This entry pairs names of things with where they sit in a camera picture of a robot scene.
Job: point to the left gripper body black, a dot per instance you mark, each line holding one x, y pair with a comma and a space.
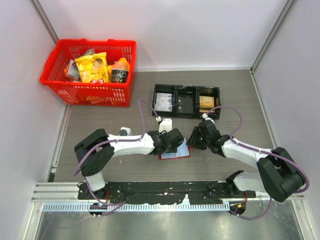
162, 133

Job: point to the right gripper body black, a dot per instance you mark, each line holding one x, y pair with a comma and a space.
206, 140

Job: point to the red leather card holder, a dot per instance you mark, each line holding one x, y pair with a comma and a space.
183, 151

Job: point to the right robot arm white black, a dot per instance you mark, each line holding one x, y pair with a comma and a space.
277, 174

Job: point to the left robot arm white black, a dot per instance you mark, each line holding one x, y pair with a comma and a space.
95, 151

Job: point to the gold VIP cards stack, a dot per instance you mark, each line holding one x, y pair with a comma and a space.
206, 103

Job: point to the black VIP cards stack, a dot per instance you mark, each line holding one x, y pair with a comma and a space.
185, 104

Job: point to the silver VIP cards stack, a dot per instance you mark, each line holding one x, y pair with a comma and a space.
163, 102

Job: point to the black three-compartment card tray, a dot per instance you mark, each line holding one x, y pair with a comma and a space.
192, 91

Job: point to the white plastic bottle black cap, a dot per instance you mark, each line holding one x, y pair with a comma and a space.
125, 131

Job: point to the red plastic shopping basket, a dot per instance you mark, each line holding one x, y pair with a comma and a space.
100, 94

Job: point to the black instant noodle cup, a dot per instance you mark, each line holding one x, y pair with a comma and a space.
119, 76

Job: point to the orange snack bag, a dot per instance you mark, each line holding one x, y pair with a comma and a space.
121, 64

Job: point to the yellow snack bag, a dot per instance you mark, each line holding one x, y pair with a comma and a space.
93, 68

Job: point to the blue and white small box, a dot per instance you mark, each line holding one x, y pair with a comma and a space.
71, 71

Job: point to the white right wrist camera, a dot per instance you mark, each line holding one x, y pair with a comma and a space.
205, 117

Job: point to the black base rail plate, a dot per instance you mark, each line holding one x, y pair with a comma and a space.
164, 192

